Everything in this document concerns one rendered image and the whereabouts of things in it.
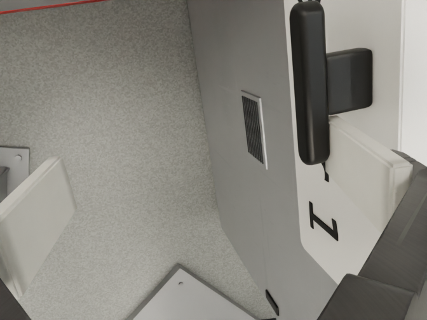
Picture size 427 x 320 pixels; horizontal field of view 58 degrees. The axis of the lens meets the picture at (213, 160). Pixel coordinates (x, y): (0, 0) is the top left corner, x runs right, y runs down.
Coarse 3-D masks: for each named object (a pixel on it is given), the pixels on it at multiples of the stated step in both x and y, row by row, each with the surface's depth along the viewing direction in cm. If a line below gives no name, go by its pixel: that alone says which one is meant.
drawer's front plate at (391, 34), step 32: (288, 0) 24; (352, 0) 18; (384, 0) 16; (416, 0) 15; (288, 32) 25; (352, 32) 19; (384, 32) 17; (416, 32) 16; (288, 64) 26; (384, 64) 17; (416, 64) 16; (384, 96) 17; (416, 96) 17; (384, 128) 18; (416, 128) 17; (320, 192) 26; (352, 224) 23; (320, 256) 28; (352, 256) 23
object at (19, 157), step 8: (0, 152) 98; (8, 152) 99; (16, 152) 99; (24, 152) 100; (0, 160) 99; (8, 160) 99; (16, 160) 99; (24, 160) 101; (0, 168) 98; (8, 168) 100; (16, 168) 101; (24, 168) 101; (0, 176) 93; (8, 176) 101; (16, 176) 101; (24, 176) 102; (0, 184) 93; (8, 184) 101; (16, 184) 102; (0, 192) 94; (8, 192) 102; (0, 200) 95
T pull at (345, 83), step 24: (312, 24) 16; (312, 48) 16; (360, 48) 18; (312, 72) 17; (336, 72) 17; (360, 72) 18; (312, 96) 17; (336, 96) 18; (360, 96) 18; (312, 120) 18; (312, 144) 18
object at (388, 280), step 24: (408, 192) 11; (408, 216) 10; (384, 240) 9; (408, 240) 9; (384, 264) 8; (408, 264) 8; (336, 288) 7; (360, 288) 7; (384, 288) 7; (408, 288) 8; (336, 312) 7; (360, 312) 6; (384, 312) 6; (408, 312) 7
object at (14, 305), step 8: (0, 280) 10; (0, 288) 9; (0, 296) 9; (8, 296) 9; (0, 304) 9; (8, 304) 9; (16, 304) 9; (0, 312) 9; (8, 312) 9; (16, 312) 9; (24, 312) 8
